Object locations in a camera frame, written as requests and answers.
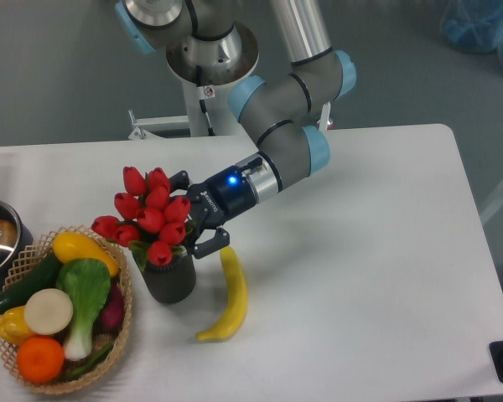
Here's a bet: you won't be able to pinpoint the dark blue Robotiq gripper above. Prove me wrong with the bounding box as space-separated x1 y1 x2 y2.
169 152 280 259

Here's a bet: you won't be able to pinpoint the red tulip bouquet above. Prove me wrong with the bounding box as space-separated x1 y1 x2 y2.
91 167 194 271

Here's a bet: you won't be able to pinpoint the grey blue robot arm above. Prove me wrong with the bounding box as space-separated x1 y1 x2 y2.
116 1 356 258

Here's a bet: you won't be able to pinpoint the dark grey ribbed vase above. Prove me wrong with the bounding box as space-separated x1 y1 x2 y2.
142 250 196 304

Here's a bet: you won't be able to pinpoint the yellow banana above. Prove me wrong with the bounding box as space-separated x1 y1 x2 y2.
195 246 248 343

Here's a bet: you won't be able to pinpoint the green bok choy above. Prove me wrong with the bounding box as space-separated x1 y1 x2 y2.
56 258 111 361

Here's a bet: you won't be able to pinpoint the purple red onion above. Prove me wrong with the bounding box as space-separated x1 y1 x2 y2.
99 282 125 331

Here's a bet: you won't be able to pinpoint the yellow squash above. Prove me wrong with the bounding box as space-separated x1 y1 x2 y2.
52 232 120 277

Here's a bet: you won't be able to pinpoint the dark green cucumber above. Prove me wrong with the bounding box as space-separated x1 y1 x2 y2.
0 252 63 315

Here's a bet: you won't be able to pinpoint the green chili pepper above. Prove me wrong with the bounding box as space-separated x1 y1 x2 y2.
60 343 113 382

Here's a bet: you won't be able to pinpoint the woven wicker basket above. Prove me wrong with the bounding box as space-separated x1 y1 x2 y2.
0 226 132 395

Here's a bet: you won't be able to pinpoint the white round radish slice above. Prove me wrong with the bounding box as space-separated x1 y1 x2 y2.
23 288 73 335

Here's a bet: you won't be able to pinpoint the orange fruit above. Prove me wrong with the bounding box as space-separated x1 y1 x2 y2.
16 336 65 384

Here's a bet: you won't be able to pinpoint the yellow bell pepper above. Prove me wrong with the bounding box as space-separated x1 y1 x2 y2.
0 306 36 346

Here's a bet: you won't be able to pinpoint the blue plastic bags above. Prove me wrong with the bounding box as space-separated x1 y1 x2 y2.
440 1 503 68

